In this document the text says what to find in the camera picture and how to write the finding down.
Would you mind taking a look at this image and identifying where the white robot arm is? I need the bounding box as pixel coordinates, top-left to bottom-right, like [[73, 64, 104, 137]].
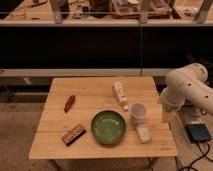
[[159, 63, 213, 123]]

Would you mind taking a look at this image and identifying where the black power box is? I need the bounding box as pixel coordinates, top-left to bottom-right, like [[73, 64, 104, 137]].
[[185, 124, 212, 143]]

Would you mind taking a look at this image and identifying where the green bowl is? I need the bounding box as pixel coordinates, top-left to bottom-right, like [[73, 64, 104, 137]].
[[91, 110, 126, 145]]

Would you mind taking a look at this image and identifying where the wooden table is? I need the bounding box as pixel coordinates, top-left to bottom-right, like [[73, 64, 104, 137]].
[[28, 76, 179, 171]]

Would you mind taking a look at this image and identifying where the brown chocolate bar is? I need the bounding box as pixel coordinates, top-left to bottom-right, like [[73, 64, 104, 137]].
[[62, 124, 86, 146]]

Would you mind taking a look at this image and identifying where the red-brown sausage toy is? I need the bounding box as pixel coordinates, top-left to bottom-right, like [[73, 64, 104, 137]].
[[64, 95, 75, 113]]

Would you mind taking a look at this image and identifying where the black cable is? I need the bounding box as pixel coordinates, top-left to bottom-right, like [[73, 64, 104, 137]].
[[174, 141, 213, 171]]

